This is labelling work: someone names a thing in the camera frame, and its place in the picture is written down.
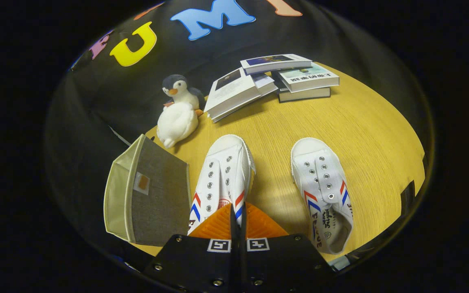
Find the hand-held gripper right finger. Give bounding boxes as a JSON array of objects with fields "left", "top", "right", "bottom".
[{"left": 241, "top": 201, "right": 337, "bottom": 293}]

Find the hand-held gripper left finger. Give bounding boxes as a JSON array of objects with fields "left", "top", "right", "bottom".
[{"left": 143, "top": 203, "right": 238, "bottom": 293}]

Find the grey fabric storage box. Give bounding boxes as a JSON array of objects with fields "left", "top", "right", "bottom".
[{"left": 103, "top": 134, "right": 191, "bottom": 247}]

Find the white shoe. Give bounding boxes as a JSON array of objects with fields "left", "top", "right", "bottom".
[
  {"left": 291, "top": 137, "right": 354, "bottom": 255},
  {"left": 188, "top": 134, "right": 256, "bottom": 236}
]

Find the white plush toy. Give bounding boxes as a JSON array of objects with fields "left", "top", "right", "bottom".
[{"left": 156, "top": 102, "right": 199, "bottom": 149}]

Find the dark hardcover book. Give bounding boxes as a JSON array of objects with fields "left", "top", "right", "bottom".
[{"left": 275, "top": 79, "right": 331, "bottom": 103}]

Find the penguin plush toy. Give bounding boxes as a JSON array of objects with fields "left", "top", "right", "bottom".
[{"left": 162, "top": 74, "right": 206, "bottom": 116}]

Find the white book with portrait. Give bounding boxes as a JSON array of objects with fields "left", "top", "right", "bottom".
[{"left": 204, "top": 67, "right": 261, "bottom": 123}]

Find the black backdrop cloth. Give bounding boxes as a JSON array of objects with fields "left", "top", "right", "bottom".
[{"left": 43, "top": 0, "right": 436, "bottom": 245}]

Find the thin white book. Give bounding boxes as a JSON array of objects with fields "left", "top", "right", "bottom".
[{"left": 253, "top": 72, "right": 278, "bottom": 97}]

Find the book with pale green cover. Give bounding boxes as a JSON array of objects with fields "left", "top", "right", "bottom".
[{"left": 277, "top": 67, "right": 340, "bottom": 93}]

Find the book with blue cover picture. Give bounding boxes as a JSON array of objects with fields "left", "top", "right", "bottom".
[{"left": 240, "top": 54, "right": 313, "bottom": 75}]

